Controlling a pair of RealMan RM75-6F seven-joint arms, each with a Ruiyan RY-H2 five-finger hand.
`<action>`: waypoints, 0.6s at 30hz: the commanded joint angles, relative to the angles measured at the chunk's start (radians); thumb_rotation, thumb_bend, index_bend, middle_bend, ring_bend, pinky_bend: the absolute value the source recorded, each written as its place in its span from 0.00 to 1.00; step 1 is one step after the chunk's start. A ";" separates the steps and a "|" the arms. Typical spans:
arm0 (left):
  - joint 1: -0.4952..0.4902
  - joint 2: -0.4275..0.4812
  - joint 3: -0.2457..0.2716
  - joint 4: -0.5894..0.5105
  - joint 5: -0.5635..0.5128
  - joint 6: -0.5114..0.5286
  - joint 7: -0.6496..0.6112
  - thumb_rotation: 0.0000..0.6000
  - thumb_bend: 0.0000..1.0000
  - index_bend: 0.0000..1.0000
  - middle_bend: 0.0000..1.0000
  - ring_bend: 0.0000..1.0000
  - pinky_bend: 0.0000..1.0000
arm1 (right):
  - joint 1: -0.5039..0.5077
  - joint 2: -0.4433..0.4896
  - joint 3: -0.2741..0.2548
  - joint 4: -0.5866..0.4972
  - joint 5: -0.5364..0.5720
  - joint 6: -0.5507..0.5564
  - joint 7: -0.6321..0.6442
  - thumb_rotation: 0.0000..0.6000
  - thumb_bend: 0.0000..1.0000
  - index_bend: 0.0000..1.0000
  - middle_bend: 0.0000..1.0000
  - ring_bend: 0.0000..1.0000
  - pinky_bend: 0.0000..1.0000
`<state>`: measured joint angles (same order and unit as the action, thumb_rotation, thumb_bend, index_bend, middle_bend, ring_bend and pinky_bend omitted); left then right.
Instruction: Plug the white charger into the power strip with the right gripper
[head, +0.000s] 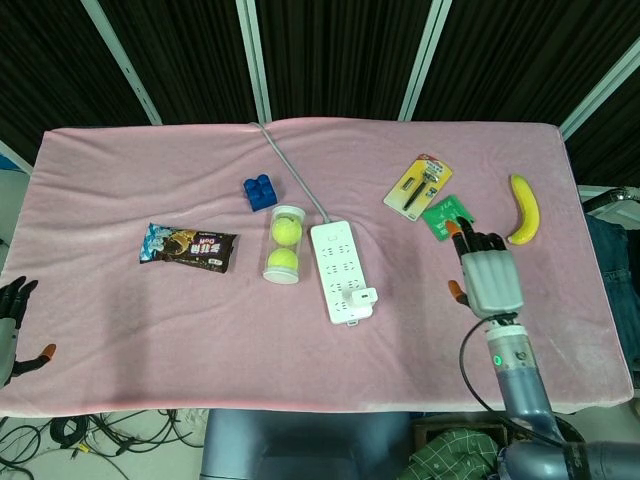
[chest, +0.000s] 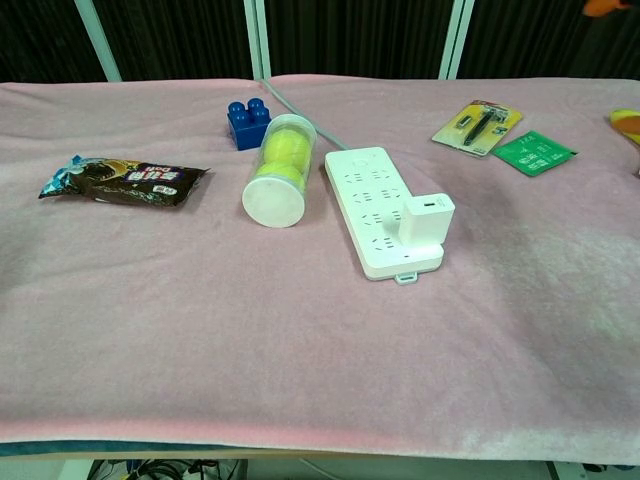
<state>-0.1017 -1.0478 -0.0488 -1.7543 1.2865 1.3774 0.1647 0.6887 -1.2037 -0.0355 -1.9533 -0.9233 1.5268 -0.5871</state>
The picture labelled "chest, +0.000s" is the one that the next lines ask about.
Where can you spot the yellow tennis ball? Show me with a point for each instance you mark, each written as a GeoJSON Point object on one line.
{"type": "Point", "coordinates": [289, 147]}
{"type": "Point", "coordinates": [280, 174]}

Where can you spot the double white frame post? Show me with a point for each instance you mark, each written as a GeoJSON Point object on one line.
{"type": "Point", "coordinates": [259, 40]}

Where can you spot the white charger cube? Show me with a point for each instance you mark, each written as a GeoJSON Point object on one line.
{"type": "Point", "coordinates": [430, 225]}

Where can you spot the black curtain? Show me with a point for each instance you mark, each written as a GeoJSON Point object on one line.
{"type": "Point", "coordinates": [175, 35]}

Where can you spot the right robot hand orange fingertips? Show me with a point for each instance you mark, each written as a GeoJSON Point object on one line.
{"type": "Point", "coordinates": [605, 6]}

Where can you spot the pink table cloth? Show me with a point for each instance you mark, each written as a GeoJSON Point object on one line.
{"type": "Point", "coordinates": [250, 325]}

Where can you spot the blue toy brick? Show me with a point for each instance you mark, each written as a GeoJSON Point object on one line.
{"type": "Point", "coordinates": [247, 127]}

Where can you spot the yellow razor blister pack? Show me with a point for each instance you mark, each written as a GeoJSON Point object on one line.
{"type": "Point", "coordinates": [460, 127]}

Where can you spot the clear tennis ball tube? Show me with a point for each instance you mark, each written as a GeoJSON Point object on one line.
{"type": "Point", "coordinates": [274, 200]}

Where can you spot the white power strip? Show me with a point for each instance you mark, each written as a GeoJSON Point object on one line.
{"type": "Point", "coordinates": [360, 180]}

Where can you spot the green sachet packet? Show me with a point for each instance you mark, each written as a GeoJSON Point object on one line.
{"type": "Point", "coordinates": [535, 155]}

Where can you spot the brown chocolate snack packet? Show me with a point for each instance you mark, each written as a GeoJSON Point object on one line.
{"type": "Point", "coordinates": [125, 182]}

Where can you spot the slanted white frame post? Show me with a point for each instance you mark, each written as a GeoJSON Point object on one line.
{"type": "Point", "coordinates": [100, 45]}

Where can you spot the yellow banana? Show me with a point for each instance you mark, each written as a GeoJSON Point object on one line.
{"type": "Point", "coordinates": [627, 125]}

